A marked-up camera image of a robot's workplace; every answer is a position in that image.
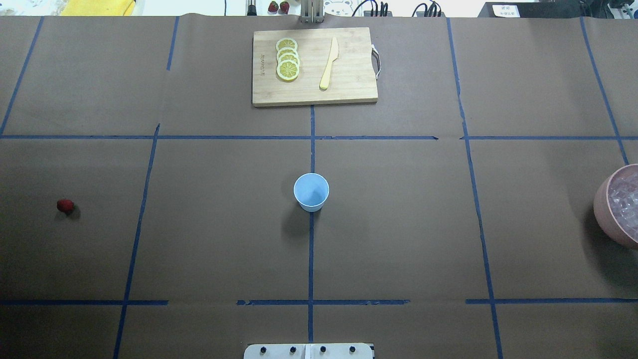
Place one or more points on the aluminium frame post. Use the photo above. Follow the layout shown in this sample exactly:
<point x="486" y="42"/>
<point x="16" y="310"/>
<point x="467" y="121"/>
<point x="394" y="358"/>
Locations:
<point x="312" y="11"/>

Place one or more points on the white bear sticker sheet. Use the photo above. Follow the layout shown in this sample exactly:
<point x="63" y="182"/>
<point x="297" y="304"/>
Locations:
<point x="339" y="7"/>

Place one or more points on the yellow plastic knife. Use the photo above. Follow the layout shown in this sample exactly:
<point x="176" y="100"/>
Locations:
<point x="332" y="57"/>

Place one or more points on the bamboo cutting board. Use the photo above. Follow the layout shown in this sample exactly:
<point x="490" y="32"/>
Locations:
<point x="353" y="80"/>

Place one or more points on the front lemon slice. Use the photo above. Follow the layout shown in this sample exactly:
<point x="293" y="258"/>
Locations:
<point x="288" y="71"/>

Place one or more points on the lemon slice nearest board edge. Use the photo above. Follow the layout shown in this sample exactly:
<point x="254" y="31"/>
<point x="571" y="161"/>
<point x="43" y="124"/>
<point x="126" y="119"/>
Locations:
<point x="286" y="43"/>

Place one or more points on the black box with label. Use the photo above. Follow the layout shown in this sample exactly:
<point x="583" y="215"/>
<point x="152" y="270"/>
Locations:
<point x="543" y="9"/>

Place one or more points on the lemon slice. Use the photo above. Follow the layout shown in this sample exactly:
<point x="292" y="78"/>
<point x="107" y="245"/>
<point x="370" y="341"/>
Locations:
<point x="287" y="51"/>
<point x="288" y="71"/>
<point x="291" y="58"/>

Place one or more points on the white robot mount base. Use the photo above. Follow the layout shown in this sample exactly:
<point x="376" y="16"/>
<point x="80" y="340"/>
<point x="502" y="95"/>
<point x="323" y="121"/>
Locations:
<point x="310" y="351"/>

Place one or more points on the light blue paper cup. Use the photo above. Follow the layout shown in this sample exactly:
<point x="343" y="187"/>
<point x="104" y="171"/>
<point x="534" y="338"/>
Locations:
<point x="311" y="191"/>

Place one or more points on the pink bowl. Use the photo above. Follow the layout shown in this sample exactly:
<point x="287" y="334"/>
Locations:
<point x="604" y="215"/>

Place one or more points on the strawberry on side tray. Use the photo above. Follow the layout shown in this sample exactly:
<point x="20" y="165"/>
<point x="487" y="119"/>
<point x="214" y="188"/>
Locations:
<point x="273" y="7"/>

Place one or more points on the yellow cloth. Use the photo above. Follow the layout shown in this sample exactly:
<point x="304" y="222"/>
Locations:
<point x="99" y="8"/>

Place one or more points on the ice cubes in bowl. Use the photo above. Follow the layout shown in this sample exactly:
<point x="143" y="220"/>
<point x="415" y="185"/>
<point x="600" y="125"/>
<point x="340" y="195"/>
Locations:
<point x="623" y="200"/>

